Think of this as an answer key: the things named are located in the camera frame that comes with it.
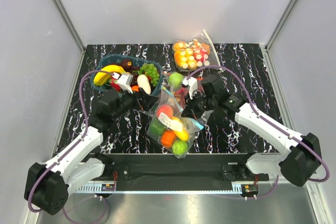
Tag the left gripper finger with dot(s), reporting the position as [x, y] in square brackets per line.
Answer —
[147, 102]
[142, 95]

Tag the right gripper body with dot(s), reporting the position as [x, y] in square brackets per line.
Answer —
[202, 103]

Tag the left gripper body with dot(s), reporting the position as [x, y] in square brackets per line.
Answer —
[127, 102]

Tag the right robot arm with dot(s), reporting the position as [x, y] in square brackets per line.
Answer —
[298, 156]

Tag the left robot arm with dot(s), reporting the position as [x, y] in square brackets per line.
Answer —
[49, 185]

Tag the vegetable zip bag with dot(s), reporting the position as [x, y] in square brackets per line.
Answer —
[176, 95]

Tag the sliced fruit zip bag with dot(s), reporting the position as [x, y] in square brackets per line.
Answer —
[195, 53]

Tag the black marble mat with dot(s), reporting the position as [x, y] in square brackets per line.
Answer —
[243, 62]

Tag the orange in basket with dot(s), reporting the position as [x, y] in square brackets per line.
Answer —
[135, 88]

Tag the white eggplant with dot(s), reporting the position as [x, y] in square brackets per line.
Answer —
[144, 83]

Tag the red dragon fruit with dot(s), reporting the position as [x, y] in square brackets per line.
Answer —
[114, 85]

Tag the green grapes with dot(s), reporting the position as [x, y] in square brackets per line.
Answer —
[151, 72]

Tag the green apple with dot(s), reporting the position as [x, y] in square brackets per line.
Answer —
[175, 79]

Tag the teal plastic basket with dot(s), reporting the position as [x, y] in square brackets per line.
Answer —
[115, 59]

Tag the dark mangosteen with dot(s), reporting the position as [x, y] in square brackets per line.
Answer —
[126, 64]

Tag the yellow banana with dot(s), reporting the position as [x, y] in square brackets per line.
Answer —
[106, 73]

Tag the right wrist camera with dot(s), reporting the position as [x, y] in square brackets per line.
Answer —
[191, 84]

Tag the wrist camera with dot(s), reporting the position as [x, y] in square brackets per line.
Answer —
[124, 82]
[191, 84]

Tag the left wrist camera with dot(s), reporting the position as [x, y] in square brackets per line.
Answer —
[124, 82]

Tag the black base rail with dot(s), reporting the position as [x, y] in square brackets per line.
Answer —
[165, 173]

